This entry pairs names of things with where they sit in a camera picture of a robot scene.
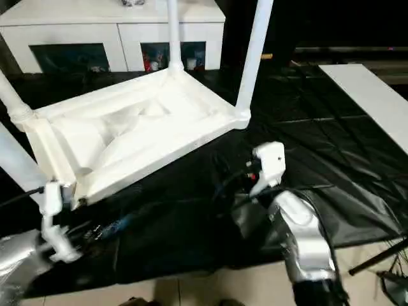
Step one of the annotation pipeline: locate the white plastic table top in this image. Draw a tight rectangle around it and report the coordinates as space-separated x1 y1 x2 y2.
12 68 252 212

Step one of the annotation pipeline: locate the black work mat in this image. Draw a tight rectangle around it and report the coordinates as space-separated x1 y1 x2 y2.
0 62 408 299

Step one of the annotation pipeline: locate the black folding stand leg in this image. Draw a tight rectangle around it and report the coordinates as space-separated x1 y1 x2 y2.
348 237 408 277

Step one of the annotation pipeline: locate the flat white board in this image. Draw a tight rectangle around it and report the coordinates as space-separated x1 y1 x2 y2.
318 62 408 151

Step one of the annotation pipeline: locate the black router with antennas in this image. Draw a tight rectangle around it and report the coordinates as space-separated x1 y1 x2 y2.
377 270 408 301

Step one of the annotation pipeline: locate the grey curtain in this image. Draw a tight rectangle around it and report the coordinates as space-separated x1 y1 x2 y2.
0 30 23 74

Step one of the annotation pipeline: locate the white cabinet with openings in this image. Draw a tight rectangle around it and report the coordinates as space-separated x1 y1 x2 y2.
0 0 226 75

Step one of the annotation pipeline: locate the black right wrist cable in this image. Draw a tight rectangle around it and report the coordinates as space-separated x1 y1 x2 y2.
216 164 350 306

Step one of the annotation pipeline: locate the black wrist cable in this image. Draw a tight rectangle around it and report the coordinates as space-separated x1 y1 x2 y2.
0 187 46 205
216 164 350 306

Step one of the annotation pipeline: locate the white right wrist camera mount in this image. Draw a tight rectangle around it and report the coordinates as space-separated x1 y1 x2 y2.
247 141 287 199

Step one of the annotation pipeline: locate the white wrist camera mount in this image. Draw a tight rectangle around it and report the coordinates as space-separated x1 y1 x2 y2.
247 141 287 199
38 179 81 265

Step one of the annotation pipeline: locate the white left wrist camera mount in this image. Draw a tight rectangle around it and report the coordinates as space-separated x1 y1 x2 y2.
38 179 81 265

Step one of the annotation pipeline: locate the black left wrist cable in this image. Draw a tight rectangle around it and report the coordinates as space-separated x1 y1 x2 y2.
0 187 46 205

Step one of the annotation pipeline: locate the black floor cable bundle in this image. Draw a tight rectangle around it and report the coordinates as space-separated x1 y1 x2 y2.
386 237 408 279

